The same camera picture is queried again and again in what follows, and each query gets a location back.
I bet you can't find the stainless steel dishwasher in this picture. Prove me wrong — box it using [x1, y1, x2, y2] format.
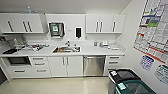
[83, 55, 107, 78]

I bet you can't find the blue dish soap bottle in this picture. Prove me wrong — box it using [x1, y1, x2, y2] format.
[93, 40, 99, 48]

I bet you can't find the black soap dispenser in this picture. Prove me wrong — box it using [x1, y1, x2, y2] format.
[75, 26, 83, 40]

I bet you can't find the chrome sink faucet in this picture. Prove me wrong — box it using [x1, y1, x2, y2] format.
[63, 40, 72, 49]

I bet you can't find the steel kitchen sink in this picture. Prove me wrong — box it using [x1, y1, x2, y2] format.
[52, 45, 82, 55]

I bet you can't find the stack of white dishes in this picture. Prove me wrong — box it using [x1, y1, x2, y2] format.
[99, 40, 111, 49]

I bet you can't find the white base cabinet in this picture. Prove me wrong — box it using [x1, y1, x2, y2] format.
[0, 53, 125, 81]

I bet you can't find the steel paper towel dispenser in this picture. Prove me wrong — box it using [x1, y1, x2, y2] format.
[48, 21, 65, 39]

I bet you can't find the grey bin black lid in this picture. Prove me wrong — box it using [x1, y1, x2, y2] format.
[107, 68, 140, 94]

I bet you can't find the grey bin green lid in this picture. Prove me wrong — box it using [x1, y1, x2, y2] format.
[114, 79, 158, 94]

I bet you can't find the teal bottle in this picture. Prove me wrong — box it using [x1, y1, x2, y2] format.
[27, 6, 33, 15]

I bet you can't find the black built-in microwave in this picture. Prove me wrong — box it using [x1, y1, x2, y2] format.
[5, 55, 32, 67]

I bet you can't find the black tray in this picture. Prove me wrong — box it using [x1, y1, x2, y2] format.
[1, 48, 18, 55]

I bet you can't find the white wall cabinet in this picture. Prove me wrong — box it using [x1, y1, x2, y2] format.
[0, 12, 49, 35]
[85, 13, 127, 35]

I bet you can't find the wire dish rack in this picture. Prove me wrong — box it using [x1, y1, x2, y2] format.
[24, 41, 51, 52]

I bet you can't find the small blue wall sign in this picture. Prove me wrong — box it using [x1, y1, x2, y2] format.
[139, 54, 155, 72]

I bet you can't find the large colourful wall poster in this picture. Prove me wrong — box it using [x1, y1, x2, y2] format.
[133, 0, 168, 65]

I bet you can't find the small green wall sign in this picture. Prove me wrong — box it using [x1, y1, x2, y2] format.
[153, 63, 168, 86]

